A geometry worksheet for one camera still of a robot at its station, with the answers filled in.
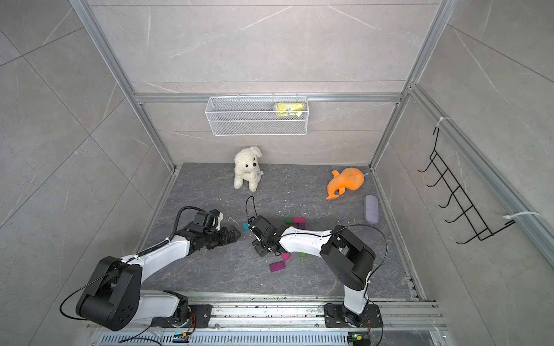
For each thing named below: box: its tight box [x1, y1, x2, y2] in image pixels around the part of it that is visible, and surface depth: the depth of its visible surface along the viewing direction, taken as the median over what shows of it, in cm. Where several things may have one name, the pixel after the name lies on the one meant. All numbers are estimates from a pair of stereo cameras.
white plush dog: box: [233, 145, 265, 193], surface depth 100 cm
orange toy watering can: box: [325, 167, 365, 200], surface depth 109 cm
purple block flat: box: [269, 260, 286, 273], surface depth 87 cm
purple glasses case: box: [364, 194, 380, 225], surface depth 100 cm
